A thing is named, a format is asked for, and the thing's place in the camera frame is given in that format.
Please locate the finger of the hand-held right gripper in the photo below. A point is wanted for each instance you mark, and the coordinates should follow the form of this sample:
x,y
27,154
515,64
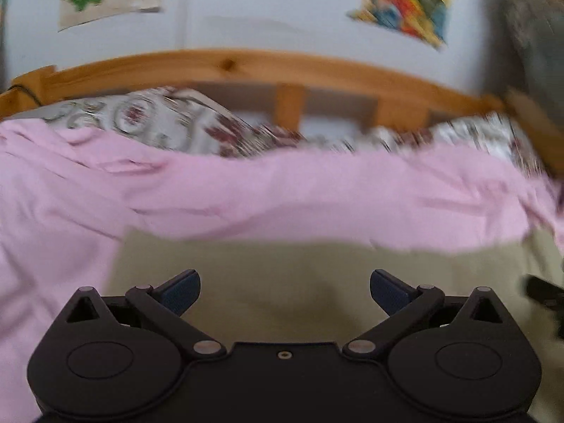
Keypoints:
x,y
542,293

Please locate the clear plastic bag of clothes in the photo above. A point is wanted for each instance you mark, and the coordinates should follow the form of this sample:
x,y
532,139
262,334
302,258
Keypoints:
x,y
537,31

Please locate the floral patterned quilt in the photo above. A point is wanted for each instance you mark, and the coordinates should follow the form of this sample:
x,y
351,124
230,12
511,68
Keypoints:
x,y
176,119

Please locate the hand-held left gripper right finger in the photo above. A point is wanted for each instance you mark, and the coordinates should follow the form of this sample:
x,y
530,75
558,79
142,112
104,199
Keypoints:
x,y
390,291

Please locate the pink bed sheet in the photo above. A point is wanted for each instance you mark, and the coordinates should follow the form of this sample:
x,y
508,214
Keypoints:
x,y
132,185

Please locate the beige brown olive hooded jacket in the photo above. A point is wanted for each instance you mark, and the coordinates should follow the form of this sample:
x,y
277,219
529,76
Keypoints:
x,y
286,273

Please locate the wooden bed headboard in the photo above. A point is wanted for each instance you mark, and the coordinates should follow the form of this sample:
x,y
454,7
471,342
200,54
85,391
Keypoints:
x,y
264,66

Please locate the colourful landscape drawing poster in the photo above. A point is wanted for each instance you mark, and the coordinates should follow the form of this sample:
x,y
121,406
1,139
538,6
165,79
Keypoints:
x,y
409,4

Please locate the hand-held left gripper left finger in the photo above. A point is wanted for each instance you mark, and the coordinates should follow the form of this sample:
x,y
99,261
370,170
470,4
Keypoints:
x,y
180,291

